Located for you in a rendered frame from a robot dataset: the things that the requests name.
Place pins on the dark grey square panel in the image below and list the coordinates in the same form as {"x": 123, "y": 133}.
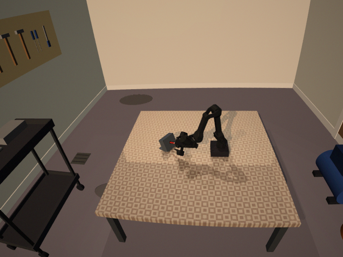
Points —
{"x": 165, "y": 142}

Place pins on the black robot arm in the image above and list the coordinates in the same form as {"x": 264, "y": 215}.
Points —
{"x": 192, "y": 140}

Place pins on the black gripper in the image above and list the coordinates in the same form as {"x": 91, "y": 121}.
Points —
{"x": 181, "y": 152}

